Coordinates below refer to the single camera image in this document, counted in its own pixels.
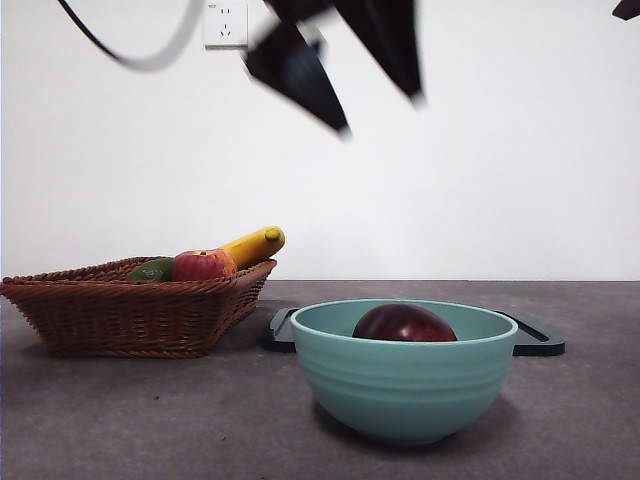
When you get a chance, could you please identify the red apple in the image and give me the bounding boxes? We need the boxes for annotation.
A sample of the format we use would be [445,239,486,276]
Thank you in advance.
[173,249,239,282]

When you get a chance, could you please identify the white wall socket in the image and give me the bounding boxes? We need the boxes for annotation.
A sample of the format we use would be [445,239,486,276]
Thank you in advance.
[204,0,250,50]

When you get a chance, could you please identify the black rectangular tray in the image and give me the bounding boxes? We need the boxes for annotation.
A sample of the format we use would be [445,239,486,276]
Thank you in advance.
[262,307,568,357]

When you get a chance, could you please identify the teal ceramic bowl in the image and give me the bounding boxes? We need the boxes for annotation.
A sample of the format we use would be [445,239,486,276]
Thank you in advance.
[289,298,519,446]

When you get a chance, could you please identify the yellow banana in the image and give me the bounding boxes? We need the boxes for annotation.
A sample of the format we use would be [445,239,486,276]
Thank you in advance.
[219,225,287,271]

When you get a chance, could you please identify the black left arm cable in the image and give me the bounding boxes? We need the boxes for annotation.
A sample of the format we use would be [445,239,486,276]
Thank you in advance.
[57,0,201,72]

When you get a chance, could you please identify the brown wicker basket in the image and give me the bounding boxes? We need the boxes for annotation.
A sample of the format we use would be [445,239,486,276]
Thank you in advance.
[0,257,279,359]

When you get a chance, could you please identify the green fruit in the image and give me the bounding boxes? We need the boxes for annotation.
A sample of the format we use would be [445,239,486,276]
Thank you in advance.
[124,257,176,282]

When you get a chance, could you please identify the dark red plum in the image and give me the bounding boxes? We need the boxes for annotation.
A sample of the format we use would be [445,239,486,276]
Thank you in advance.
[352,302,459,343]

